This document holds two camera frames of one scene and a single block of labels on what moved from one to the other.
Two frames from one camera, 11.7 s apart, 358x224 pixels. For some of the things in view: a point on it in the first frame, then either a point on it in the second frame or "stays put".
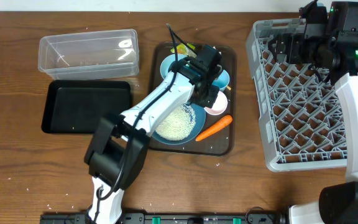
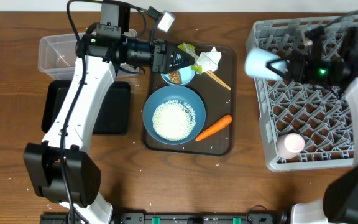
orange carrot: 221,124 stays put
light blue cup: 222,81 -> 255,61
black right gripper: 294,41 -> 295,60
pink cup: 219,106 -> 289,145
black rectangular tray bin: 78,106 stays put
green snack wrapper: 182,48 stays put
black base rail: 173,218 stays put
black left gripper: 208,94 -> 159,58
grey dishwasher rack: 301,111 stays put
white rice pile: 178,125 stays put
